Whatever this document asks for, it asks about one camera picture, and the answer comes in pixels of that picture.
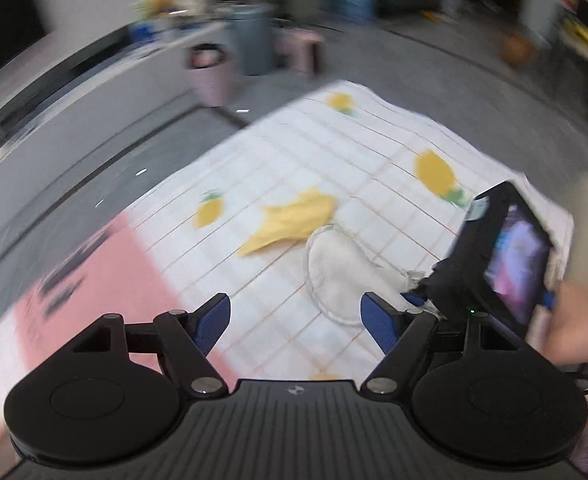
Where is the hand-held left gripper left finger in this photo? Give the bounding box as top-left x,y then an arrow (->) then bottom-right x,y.
74,292 -> 232,399

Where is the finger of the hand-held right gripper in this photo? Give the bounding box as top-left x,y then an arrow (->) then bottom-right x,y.
401,280 -> 439,313

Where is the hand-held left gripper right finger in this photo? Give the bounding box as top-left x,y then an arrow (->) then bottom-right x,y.
360,292 -> 525,395

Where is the person's right hand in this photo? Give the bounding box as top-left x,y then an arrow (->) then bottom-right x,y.
543,284 -> 588,367

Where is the pink mat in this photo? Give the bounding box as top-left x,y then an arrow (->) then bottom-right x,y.
14,212 -> 240,378

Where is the yellow cloth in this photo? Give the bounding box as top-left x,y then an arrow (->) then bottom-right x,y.
238,187 -> 339,259

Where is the checked lemon print tablecloth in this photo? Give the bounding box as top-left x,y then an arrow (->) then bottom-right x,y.
0,80 -> 575,466

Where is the brown round ball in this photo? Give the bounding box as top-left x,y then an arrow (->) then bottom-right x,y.
499,30 -> 538,67

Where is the pink waste bin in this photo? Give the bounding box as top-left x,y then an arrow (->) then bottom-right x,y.
184,44 -> 236,107

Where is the small pink appliance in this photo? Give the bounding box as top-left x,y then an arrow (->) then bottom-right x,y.
276,27 -> 325,76

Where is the white marble tv console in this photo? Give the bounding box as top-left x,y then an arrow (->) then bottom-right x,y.
0,15 -> 235,181

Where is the grey trash can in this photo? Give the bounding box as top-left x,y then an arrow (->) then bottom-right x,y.
229,2 -> 280,77

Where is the blue water jug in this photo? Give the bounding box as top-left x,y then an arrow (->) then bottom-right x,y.
336,0 -> 378,23

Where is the colourful picture board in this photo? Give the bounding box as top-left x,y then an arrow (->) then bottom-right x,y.
129,0 -> 210,46

